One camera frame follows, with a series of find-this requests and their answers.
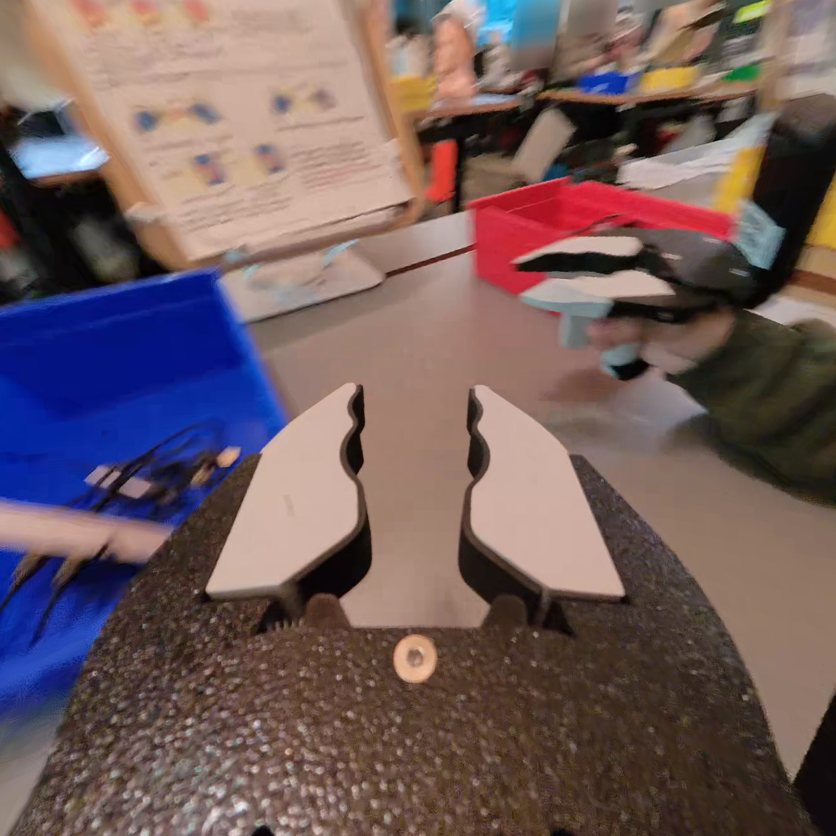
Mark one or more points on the small blue bin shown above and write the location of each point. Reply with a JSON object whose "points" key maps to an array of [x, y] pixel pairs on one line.
{"points": [[607, 83]]}

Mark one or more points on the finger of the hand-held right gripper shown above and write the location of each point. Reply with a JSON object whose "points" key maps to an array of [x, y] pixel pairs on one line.
{"points": [[607, 284], [581, 247]]}

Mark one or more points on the blue plastic bin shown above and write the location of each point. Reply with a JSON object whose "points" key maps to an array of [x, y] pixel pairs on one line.
{"points": [[130, 366]]}

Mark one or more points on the white oblong device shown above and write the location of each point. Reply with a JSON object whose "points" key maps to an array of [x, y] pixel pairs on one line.
{"points": [[78, 532]]}

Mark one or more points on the person's right hand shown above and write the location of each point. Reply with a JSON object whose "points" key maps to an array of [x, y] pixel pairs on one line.
{"points": [[686, 339]]}

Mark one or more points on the person's right forearm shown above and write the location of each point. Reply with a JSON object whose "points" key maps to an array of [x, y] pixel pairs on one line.
{"points": [[770, 405]]}

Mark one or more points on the large yellow bin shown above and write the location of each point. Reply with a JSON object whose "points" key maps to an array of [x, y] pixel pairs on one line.
{"points": [[738, 176]]}

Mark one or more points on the white plastic bag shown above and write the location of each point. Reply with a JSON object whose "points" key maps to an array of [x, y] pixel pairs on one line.
{"points": [[686, 163]]}

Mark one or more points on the small yellow bin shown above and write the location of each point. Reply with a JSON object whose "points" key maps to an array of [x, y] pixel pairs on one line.
{"points": [[413, 95], [669, 78]]}

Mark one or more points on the brown backing board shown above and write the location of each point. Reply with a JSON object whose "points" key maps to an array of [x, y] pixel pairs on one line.
{"points": [[402, 130]]}

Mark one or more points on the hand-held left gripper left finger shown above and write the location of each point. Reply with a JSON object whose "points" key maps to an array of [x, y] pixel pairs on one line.
{"points": [[294, 509]]}

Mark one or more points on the printed instruction sheet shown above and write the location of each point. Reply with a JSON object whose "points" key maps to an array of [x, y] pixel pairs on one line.
{"points": [[248, 130]]}

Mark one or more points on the red plastic bin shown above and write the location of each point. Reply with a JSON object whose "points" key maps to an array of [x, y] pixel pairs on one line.
{"points": [[509, 241]]}

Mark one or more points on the orange traffic cone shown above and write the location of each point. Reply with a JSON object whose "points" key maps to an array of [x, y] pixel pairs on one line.
{"points": [[443, 170]]}

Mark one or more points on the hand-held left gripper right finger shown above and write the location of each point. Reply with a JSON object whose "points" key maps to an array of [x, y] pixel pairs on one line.
{"points": [[535, 516]]}

